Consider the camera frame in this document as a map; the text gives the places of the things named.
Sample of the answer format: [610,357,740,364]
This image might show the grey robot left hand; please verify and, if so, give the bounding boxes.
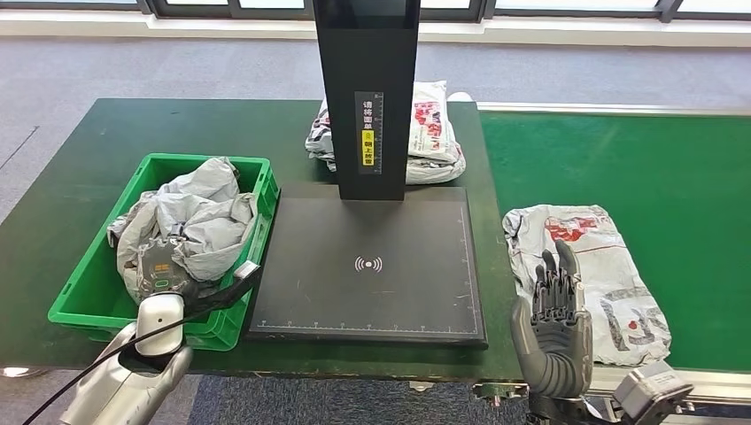
[135,237,197,300]

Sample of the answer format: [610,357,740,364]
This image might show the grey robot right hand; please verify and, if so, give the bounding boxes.
[510,240,593,366]

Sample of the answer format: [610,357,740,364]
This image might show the grey red-print parcel bag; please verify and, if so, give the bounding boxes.
[106,196,145,303]

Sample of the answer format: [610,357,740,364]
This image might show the grey parcel bag faded print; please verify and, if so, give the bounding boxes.
[116,156,259,295]

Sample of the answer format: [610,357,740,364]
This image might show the grey parcel bag red logo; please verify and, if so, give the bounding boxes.
[502,204,673,367]

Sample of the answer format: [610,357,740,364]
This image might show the black inbound scanner machine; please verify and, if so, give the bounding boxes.
[246,0,489,350]

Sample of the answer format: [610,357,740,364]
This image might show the green conveyor belt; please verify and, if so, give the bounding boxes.
[479,111,751,372]

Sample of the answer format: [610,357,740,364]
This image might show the white parcel bag black stripes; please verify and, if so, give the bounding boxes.
[305,99,338,173]

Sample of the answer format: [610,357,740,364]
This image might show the white parcel bag red pictures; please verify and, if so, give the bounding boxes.
[408,81,461,166]

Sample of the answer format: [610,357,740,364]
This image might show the green plastic crate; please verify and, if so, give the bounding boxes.
[48,153,281,352]

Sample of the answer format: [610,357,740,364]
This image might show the dark green table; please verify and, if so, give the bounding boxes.
[0,98,523,382]

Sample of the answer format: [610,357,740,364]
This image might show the black yellow ruler sticker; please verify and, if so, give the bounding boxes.
[354,90,385,176]

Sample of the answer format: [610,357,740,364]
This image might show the white window sill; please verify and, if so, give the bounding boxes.
[0,5,751,48]

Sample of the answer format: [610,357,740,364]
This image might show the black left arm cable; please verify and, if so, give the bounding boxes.
[23,305,206,425]

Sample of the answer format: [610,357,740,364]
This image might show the dark window frame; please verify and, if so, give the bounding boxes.
[0,0,751,21]

